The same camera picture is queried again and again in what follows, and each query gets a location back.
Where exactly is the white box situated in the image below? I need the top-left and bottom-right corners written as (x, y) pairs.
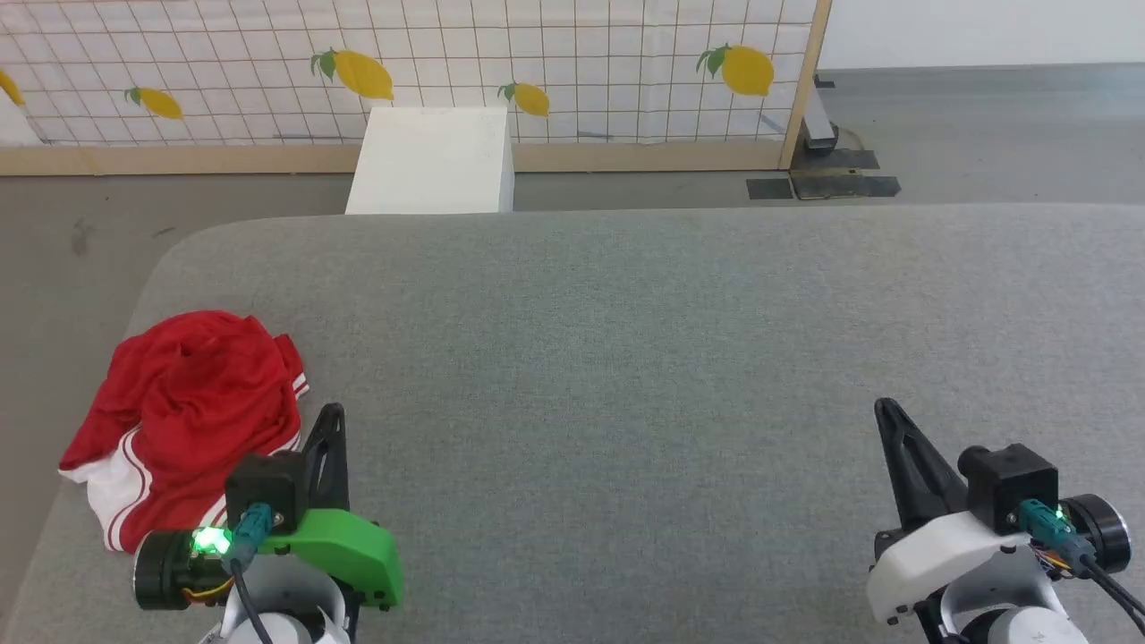
top-left (344, 106), bottom-right (516, 216)

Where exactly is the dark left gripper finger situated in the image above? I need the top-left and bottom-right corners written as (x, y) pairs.
top-left (301, 402), bottom-right (351, 513)

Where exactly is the grey metal panel stand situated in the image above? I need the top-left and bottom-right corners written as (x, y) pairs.
top-left (799, 75), bottom-right (843, 155)

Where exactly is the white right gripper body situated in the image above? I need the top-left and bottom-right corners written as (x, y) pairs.
top-left (864, 492), bottom-right (1133, 627)

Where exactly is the grey fabric sofa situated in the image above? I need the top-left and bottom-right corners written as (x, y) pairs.
top-left (0, 202), bottom-right (1145, 644)

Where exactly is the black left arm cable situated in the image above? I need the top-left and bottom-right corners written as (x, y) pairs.
top-left (224, 502), bottom-right (275, 644)

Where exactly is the lemon print backdrop panel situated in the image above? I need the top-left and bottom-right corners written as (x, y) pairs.
top-left (0, 0), bottom-right (834, 176)

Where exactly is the red and white garment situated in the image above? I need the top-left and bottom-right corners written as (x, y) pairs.
top-left (58, 309), bottom-right (311, 555)

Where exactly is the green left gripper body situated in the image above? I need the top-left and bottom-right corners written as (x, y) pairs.
top-left (132, 506), bottom-right (404, 613)

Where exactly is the large dark floor plate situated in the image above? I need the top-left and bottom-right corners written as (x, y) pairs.
top-left (788, 148), bottom-right (903, 201)

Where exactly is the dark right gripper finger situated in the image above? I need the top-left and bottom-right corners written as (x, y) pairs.
top-left (874, 398), bottom-right (972, 532)

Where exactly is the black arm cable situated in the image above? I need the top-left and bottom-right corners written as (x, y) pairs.
top-left (224, 502), bottom-right (275, 644)
top-left (1019, 498), bottom-right (1145, 627)

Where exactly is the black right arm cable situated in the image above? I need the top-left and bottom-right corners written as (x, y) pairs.
top-left (1019, 498), bottom-right (1145, 627)

